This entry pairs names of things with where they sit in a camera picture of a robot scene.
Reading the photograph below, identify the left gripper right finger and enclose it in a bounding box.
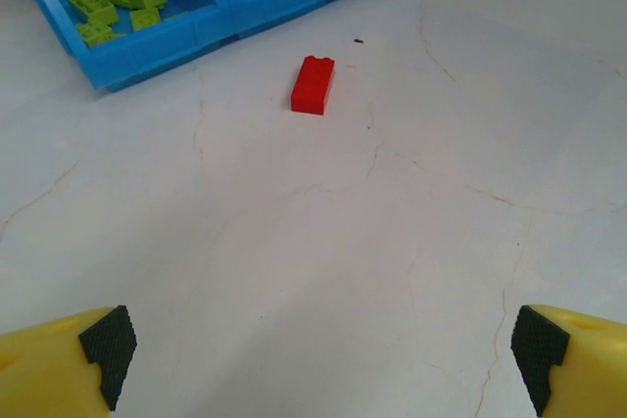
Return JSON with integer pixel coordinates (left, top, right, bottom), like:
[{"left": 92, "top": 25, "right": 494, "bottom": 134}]
[{"left": 510, "top": 303, "right": 627, "bottom": 418}]

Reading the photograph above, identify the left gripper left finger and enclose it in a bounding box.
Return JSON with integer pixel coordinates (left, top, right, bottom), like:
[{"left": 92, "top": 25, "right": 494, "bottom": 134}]
[{"left": 0, "top": 304, "right": 139, "bottom": 418}]

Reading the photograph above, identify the blue three-compartment plastic bin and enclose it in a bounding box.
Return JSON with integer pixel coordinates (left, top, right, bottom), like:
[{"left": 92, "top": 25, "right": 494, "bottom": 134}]
[{"left": 0, "top": 0, "right": 430, "bottom": 95}]

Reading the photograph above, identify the long red lego brick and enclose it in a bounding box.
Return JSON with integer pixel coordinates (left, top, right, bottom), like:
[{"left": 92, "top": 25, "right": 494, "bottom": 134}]
[{"left": 289, "top": 55, "right": 337, "bottom": 117}]

